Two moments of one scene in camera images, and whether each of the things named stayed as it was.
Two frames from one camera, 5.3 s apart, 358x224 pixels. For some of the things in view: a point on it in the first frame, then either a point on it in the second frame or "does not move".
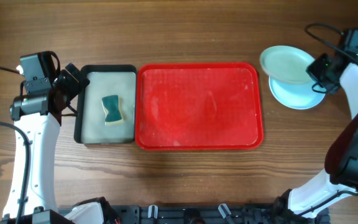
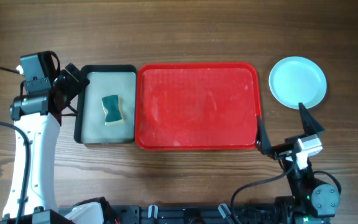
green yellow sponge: x=112 y=106 does not move
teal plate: x=286 y=64 → x=296 y=79
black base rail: x=205 y=214 does not move
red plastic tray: x=198 y=106 does not move
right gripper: x=317 y=73 → x=284 y=149
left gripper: x=68 y=82 does not move
